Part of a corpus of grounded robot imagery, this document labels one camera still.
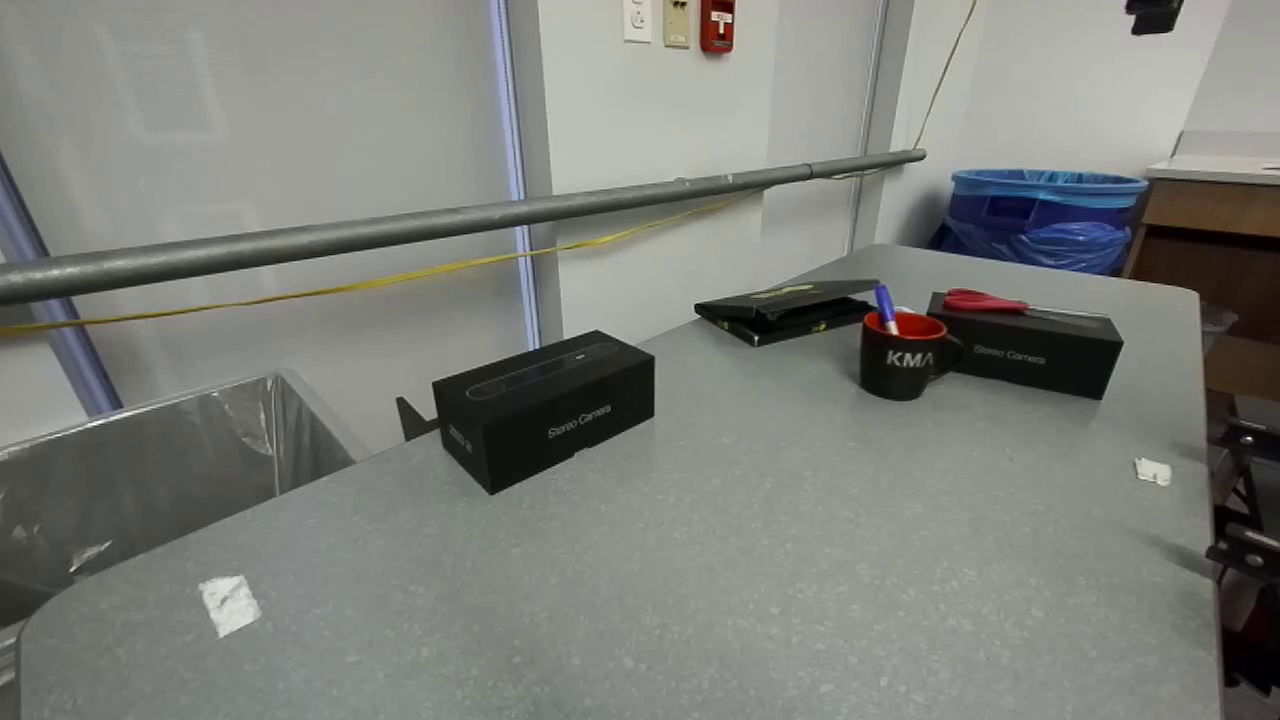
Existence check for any black perforated mounting base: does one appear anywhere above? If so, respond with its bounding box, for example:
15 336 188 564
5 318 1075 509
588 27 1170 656
1206 409 1280 700

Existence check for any black box under scissors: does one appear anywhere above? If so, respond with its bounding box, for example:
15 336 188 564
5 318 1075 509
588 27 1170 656
925 286 1128 402

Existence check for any grey vertical wall conduit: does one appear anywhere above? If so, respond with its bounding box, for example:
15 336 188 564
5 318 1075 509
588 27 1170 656
848 0 920 252

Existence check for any grey metal rail pipe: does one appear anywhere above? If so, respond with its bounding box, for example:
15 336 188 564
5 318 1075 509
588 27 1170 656
0 145 932 308

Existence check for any small black bracket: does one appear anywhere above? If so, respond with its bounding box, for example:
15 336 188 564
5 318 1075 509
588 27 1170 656
393 393 446 445

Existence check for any white wall switch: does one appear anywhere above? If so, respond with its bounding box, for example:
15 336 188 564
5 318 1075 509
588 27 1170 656
620 0 662 48

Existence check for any blue vertical wall strip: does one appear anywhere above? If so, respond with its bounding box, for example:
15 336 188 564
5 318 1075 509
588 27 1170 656
483 0 550 356

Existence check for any black box without scissors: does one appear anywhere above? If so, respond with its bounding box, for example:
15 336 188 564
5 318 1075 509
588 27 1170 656
429 328 662 501

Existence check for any black mounted camera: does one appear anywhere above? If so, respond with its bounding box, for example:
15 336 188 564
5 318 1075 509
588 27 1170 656
1124 0 1189 41

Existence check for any yellow cable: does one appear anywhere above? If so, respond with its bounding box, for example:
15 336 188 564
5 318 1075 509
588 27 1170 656
0 0 985 344

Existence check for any blue lined waste bin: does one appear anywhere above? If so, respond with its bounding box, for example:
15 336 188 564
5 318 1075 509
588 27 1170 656
927 165 1152 280

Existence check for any brown wooden cabinet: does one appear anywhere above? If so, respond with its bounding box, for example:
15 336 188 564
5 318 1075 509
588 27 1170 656
1124 128 1280 402

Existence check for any grey lined waste bin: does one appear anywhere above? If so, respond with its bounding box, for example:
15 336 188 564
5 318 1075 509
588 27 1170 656
0 369 364 633

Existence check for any red fire alarm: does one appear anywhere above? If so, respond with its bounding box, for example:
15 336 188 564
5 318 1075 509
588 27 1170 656
698 0 739 60

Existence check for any white tape at table edge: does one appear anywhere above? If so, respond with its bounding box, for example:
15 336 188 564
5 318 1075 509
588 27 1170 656
1134 453 1180 493

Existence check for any blue marker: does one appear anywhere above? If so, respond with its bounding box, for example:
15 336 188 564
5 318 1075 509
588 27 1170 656
871 277 908 339

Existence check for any large white tape patch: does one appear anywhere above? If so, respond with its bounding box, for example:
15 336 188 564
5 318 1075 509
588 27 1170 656
197 573 267 642

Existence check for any beige wall plate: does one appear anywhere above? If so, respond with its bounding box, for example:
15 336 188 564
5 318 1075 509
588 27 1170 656
662 0 702 55

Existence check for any black cup red inside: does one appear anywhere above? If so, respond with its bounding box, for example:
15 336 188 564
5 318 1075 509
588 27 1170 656
858 308 964 402

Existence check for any blue slanted wall strip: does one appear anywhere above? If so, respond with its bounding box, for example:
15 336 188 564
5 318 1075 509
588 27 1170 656
0 150 127 420

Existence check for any flat black case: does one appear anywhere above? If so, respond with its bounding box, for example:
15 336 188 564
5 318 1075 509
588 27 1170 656
694 277 883 353

